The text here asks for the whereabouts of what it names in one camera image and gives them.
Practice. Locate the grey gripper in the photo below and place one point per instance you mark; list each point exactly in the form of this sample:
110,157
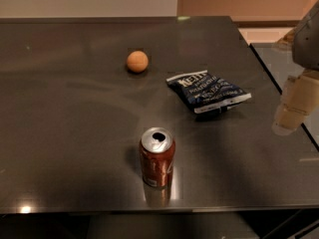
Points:
308,45

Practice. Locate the red coke can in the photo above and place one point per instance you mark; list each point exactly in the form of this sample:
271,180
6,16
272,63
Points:
157,148

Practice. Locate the adjacent grey side table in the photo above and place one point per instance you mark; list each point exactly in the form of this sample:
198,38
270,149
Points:
283,72

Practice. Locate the blue kettle chips bag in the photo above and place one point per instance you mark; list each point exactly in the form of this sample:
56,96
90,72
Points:
204,93

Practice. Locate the orange round fruit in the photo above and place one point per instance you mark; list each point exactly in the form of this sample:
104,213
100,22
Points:
137,61

